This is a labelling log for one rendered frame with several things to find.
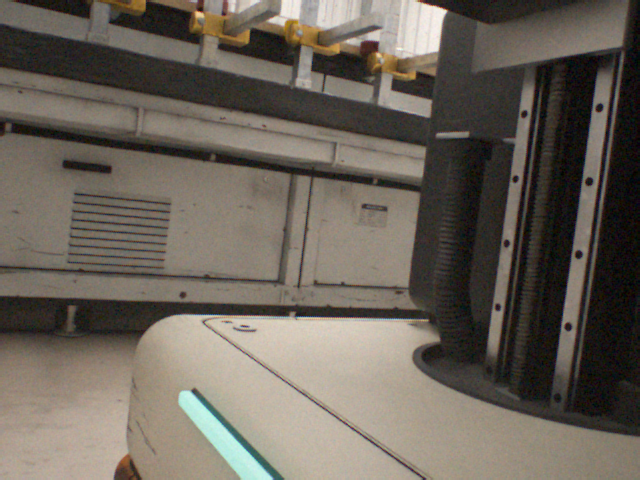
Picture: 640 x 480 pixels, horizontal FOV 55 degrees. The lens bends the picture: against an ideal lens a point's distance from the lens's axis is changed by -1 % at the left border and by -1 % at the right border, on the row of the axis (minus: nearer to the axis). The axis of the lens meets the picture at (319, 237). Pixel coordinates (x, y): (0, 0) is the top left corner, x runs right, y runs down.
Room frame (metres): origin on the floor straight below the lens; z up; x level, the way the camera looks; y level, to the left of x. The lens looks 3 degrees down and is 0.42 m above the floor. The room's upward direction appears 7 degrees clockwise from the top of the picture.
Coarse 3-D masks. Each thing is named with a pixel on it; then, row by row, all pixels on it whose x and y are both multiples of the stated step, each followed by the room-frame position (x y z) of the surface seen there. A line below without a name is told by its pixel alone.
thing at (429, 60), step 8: (416, 56) 1.66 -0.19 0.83; (424, 56) 1.63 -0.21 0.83; (432, 56) 1.60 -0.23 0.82; (400, 64) 1.72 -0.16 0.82; (408, 64) 1.69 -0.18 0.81; (416, 64) 1.65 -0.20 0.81; (424, 64) 1.62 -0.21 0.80; (432, 64) 1.61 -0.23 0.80; (368, 72) 1.85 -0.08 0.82; (408, 72) 1.73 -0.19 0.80; (368, 80) 1.87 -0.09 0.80
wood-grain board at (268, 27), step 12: (156, 0) 1.60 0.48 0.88; (168, 0) 1.62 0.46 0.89; (180, 0) 1.63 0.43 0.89; (192, 12) 1.65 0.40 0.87; (228, 12) 1.70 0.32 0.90; (264, 24) 1.75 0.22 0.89; (276, 24) 1.77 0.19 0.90; (276, 36) 1.80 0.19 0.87; (348, 48) 1.88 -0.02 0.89; (420, 72) 2.02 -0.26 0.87; (432, 72) 2.04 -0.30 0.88
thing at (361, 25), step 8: (360, 16) 1.44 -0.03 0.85; (368, 16) 1.41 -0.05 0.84; (376, 16) 1.39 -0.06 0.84; (384, 16) 1.40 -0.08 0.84; (344, 24) 1.50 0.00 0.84; (352, 24) 1.47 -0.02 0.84; (360, 24) 1.43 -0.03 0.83; (368, 24) 1.40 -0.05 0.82; (376, 24) 1.39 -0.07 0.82; (384, 24) 1.40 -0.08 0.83; (320, 32) 1.60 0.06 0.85; (328, 32) 1.56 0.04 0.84; (336, 32) 1.53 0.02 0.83; (344, 32) 1.49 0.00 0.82; (352, 32) 1.47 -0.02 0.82; (360, 32) 1.46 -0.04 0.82; (368, 32) 1.45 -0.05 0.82; (320, 40) 1.60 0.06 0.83; (328, 40) 1.56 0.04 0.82; (336, 40) 1.55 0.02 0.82; (344, 40) 1.54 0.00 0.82; (288, 48) 1.76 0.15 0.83
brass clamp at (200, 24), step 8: (192, 16) 1.48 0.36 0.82; (200, 16) 1.46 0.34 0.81; (208, 16) 1.47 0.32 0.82; (216, 16) 1.48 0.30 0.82; (192, 24) 1.47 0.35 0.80; (200, 24) 1.46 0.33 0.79; (208, 24) 1.47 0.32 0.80; (216, 24) 1.48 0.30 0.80; (224, 24) 1.49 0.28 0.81; (192, 32) 1.47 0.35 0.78; (200, 32) 1.47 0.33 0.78; (208, 32) 1.47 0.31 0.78; (216, 32) 1.48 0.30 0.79; (248, 32) 1.52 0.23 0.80; (224, 40) 1.51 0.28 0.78; (232, 40) 1.50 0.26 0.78; (240, 40) 1.51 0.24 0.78
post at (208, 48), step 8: (208, 0) 1.47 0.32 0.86; (216, 0) 1.48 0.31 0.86; (208, 8) 1.47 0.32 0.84; (216, 8) 1.48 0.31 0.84; (200, 40) 1.50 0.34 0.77; (208, 40) 1.48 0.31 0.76; (216, 40) 1.49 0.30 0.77; (200, 48) 1.49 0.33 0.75; (208, 48) 1.48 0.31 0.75; (216, 48) 1.49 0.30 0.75; (200, 56) 1.48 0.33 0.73; (208, 56) 1.48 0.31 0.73; (216, 56) 1.49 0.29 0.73
